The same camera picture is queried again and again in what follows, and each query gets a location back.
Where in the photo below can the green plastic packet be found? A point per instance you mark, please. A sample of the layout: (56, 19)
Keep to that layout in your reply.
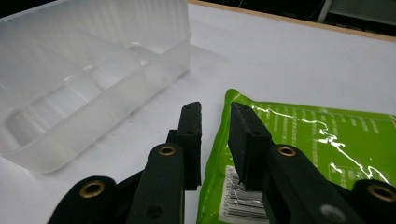
(311, 140)

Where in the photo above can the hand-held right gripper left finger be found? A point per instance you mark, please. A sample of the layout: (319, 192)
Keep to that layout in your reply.
(190, 137)

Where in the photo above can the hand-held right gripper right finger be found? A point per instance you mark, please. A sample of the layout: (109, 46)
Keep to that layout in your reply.
(249, 149)

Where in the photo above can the translucent plastic storage box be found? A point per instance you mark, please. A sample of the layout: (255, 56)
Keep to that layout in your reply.
(87, 81)

